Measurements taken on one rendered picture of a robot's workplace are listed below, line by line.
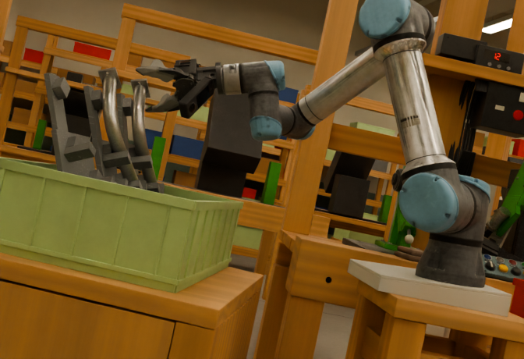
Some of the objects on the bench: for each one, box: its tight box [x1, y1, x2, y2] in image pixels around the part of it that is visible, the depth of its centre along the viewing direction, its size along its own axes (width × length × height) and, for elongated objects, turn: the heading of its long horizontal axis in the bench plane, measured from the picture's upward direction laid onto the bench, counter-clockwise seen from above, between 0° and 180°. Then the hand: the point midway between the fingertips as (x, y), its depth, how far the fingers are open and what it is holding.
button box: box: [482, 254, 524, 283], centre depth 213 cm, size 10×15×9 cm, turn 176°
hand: (141, 92), depth 196 cm, fingers open, 12 cm apart
